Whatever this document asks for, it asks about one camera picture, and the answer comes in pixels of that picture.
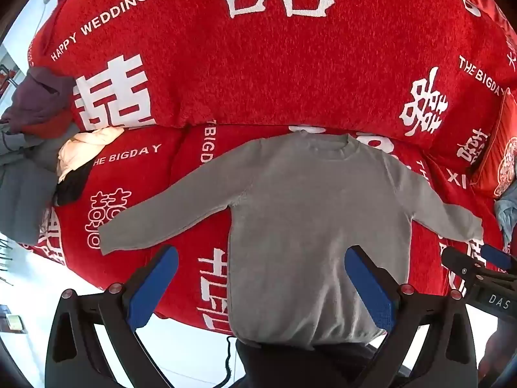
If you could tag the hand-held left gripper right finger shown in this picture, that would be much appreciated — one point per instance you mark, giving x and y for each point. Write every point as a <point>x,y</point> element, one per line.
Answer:
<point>371,291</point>

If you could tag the grey knit sweater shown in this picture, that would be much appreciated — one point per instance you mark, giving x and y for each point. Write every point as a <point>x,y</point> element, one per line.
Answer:
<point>315,218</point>

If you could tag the red printed sofa cover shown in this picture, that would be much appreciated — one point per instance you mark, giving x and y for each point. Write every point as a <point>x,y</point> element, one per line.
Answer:
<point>282,68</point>

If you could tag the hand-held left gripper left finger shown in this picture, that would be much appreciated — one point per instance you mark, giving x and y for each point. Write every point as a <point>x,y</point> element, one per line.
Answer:
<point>153,287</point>

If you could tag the cream cloth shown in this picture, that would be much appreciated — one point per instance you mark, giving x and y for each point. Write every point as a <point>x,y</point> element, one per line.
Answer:
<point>87,145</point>

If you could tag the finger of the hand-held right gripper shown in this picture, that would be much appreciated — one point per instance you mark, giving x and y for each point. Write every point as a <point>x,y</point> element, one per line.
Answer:
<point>460,262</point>
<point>499,258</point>

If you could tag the blue-grey cloth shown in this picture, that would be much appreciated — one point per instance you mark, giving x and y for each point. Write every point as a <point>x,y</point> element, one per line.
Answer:
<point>507,218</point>

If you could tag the black cloth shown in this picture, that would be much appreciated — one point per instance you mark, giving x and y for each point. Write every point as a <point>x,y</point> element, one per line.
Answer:
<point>72,188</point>

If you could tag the grey jacket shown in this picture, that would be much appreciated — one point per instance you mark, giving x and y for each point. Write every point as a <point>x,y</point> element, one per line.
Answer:
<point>24,186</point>

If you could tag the purple cloth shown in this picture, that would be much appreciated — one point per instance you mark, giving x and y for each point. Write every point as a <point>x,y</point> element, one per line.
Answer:
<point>36,97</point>

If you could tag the red embroidered cushion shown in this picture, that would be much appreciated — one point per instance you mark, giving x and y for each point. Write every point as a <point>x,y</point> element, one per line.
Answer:
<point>499,149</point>

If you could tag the wall socket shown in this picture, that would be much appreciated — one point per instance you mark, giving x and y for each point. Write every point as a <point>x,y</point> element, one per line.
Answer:
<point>12,323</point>

